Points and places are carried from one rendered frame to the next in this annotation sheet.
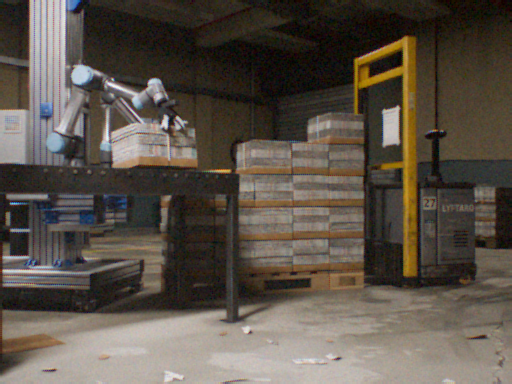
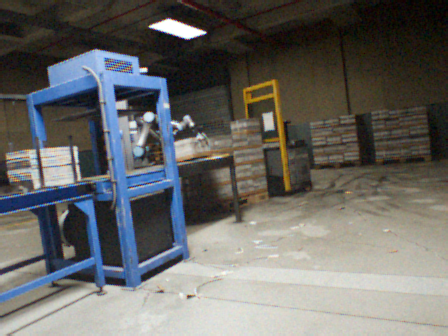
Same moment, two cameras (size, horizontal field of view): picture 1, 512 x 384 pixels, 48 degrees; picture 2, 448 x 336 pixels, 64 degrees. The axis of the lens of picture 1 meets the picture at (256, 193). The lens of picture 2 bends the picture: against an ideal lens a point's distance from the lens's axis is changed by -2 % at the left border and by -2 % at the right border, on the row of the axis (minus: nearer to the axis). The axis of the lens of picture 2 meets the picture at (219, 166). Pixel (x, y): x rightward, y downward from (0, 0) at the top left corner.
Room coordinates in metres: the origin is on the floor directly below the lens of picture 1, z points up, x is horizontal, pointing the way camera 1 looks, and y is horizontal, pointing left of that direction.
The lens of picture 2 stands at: (-1.01, 1.51, 0.92)
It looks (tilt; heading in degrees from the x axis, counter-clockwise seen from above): 3 degrees down; 344
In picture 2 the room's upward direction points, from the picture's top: 7 degrees counter-clockwise
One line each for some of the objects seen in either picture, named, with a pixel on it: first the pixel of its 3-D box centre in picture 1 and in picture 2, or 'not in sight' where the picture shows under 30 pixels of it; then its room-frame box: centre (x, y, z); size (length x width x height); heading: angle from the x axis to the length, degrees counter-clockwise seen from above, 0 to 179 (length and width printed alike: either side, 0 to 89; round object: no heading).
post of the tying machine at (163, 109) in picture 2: not in sight; (171, 170); (2.07, 1.02, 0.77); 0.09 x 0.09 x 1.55; 42
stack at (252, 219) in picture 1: (245, 232); (214, 182); (4.15, 0.08, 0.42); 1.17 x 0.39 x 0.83; 111
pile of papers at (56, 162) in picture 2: not in sight; (44, 168); (1.81, 1.96, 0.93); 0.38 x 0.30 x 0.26; 132
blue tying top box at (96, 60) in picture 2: not in sight; (94, 74); (2.19, 1.53, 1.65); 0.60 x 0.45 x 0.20; 42
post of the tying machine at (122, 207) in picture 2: not in sight; (118, 180); (1.67, 1.46, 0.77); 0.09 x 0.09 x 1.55; 42
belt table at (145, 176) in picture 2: not in sight; (109, 181); (2.19, 1.53, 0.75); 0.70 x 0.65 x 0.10; 132
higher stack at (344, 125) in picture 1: (334, 200); (249, 160); (4.41, -0.60, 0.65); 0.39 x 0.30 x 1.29; 21
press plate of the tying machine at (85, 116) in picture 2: not in sight; (100, 116); (2.19, 1.53, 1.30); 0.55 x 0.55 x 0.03; 42
